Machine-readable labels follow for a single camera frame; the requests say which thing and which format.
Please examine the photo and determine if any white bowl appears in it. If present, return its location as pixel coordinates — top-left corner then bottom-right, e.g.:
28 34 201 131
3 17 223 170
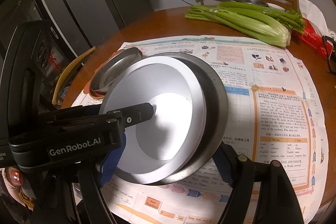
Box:
100 56 207 184

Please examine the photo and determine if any green celery bunch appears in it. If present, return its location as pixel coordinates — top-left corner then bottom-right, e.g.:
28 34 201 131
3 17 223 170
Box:
185 1 306 48

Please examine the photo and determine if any small stainless steel dish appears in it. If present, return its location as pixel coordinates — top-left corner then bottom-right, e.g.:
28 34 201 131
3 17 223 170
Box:
89 47 142 96

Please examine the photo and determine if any yellow shell-shaped plate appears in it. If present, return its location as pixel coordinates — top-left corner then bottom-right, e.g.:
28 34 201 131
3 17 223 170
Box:
52 47 96 105

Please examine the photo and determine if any dark round metal plate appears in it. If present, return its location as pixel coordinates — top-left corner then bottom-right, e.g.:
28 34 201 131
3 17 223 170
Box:
146 52 228 185

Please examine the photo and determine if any red packet on table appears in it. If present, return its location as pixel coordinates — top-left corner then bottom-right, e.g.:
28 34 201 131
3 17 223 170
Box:
291 18 335 61

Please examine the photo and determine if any hand with red nails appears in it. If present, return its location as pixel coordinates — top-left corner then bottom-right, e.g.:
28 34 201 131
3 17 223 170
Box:
1 166 37 223

